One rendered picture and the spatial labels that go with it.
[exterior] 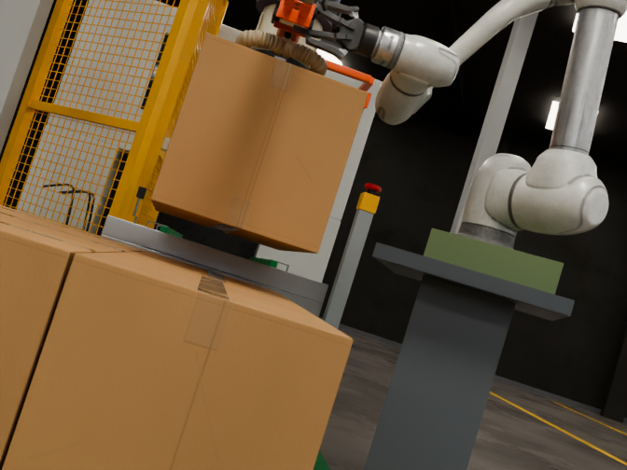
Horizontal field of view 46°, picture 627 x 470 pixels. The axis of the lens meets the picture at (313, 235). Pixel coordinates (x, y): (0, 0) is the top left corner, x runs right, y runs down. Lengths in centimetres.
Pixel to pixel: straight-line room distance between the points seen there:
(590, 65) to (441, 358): 84
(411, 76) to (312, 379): 99
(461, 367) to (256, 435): 103
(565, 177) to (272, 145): 74
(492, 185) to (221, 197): 77
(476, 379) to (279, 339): 103
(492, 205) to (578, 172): 25
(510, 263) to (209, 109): 83
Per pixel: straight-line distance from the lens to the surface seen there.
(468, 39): 205
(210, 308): 101
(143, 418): 104
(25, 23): 314
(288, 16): 180
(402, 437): 201
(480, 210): 207
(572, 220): 193
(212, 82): 172
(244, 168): 170
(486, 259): 192
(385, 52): 181
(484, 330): 198
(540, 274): 192
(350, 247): 287
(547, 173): 197
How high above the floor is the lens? 60
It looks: 4 degrees up
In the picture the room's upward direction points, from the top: 18 degrees clockwise
